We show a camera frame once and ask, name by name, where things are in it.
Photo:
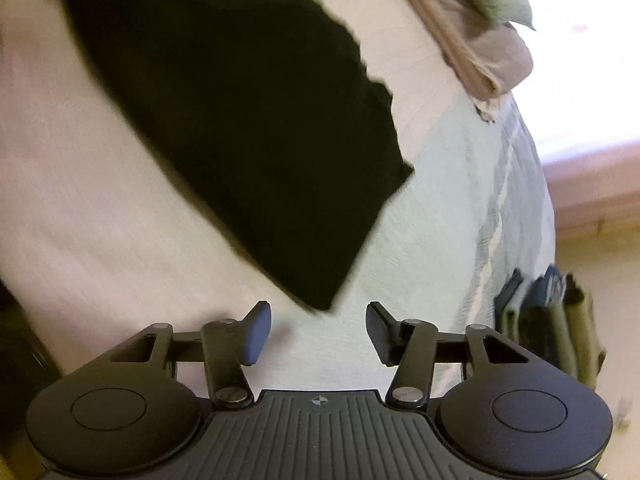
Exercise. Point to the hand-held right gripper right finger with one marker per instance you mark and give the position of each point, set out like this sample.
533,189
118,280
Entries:
380,332

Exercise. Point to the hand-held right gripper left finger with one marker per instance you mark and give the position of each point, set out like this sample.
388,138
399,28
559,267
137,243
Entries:
257,332

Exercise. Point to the black knit sweater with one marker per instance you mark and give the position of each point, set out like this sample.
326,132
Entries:
225,110

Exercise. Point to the grey pink striped bed blanket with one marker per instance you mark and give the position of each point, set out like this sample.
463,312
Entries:
425,260

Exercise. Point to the stack of folded clothes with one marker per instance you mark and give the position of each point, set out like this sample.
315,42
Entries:
550,325

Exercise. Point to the pink curtain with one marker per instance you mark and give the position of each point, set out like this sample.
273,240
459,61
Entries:
590,190

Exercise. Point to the beige crumpled cloth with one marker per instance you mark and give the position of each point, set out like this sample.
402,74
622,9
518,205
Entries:
475,55

